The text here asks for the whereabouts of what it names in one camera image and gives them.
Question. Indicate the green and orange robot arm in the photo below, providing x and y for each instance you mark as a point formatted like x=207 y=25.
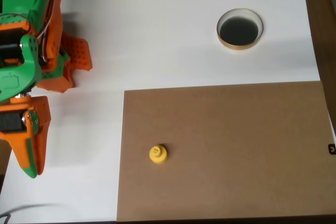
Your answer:
x=15 y=77

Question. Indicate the orange gripper black servo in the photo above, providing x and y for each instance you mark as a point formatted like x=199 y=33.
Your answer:
x=39 y=114

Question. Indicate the brown fibreboard panel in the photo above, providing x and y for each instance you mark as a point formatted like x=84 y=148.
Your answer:
x=223 y=155

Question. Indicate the round dish with gold rim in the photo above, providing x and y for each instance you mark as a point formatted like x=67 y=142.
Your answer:
x=239 y=31

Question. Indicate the white paper sheet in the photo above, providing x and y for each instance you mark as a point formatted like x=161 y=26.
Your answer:
x=157 y=51

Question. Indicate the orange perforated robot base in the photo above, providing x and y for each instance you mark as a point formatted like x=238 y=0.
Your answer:
x=78 y=53

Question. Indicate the small black tag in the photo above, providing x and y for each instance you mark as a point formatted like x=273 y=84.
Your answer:
x=332 y=149

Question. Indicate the small yellow plastic piece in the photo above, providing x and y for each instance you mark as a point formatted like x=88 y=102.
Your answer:
x=158 y=155

